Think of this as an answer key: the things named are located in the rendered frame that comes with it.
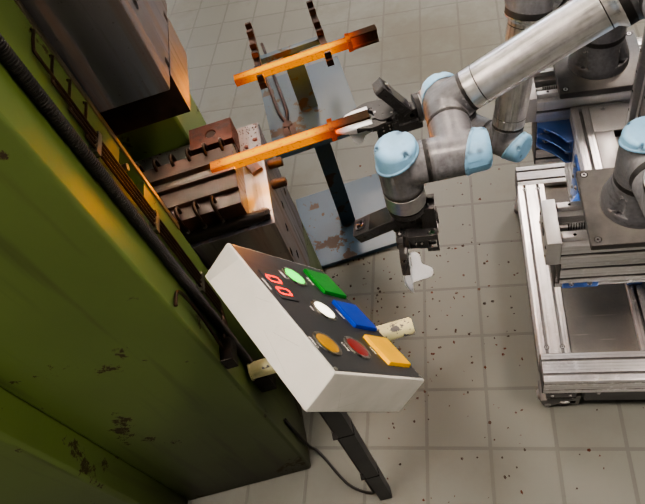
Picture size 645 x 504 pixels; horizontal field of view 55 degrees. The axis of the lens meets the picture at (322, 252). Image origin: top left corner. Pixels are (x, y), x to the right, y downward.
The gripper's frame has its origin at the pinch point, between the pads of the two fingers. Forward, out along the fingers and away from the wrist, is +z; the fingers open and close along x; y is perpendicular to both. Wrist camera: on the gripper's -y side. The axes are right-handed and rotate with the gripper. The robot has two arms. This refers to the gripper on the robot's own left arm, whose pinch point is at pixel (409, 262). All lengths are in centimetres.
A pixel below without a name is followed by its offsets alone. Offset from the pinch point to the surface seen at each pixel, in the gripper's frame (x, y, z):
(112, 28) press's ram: 12, -42, -58
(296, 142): 32.4, -26.4, -7.6
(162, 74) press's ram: 13, -38, -47
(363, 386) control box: -34.9, -5.0, -17.2
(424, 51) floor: 193, -5, 93
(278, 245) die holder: 15.2, -34.6, 10.6
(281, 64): 73, -38, -1
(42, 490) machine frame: -41, -96, 29
